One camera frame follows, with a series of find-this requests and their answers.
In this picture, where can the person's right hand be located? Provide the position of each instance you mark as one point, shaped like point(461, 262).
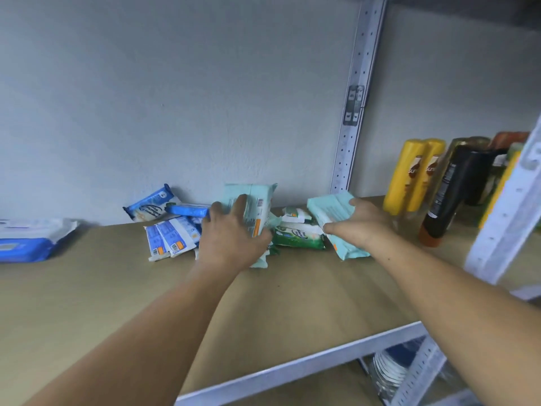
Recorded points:
point(372, 231)

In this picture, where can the person's left hand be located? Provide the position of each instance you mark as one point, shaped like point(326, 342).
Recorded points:
point(228, 245)

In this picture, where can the pile of wipe packets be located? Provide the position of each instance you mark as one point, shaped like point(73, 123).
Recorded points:
point(173, 237)

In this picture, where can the grey metal shelf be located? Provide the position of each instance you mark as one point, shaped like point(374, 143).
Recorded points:
point(84, 300)

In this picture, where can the person's right forearm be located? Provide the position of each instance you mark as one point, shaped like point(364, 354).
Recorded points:
point(473, 317)

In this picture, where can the person's left forearm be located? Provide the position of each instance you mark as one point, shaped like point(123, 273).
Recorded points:
point(144, 342)

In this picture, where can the black bottle orange cap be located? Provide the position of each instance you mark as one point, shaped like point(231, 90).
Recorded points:
point(448, 194)

